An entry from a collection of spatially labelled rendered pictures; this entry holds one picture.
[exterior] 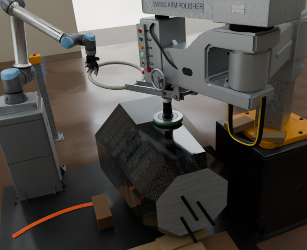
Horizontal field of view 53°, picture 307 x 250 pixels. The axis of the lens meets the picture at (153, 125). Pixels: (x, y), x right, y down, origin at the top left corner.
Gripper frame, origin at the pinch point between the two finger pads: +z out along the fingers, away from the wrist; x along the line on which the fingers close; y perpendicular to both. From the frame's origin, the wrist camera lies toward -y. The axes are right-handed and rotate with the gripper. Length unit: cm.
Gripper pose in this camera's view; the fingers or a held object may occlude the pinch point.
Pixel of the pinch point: (93, 74)
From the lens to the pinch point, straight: 280.6
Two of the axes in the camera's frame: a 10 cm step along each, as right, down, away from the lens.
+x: 9.3, 2.7, -2.7
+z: -0.6, 8.0, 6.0
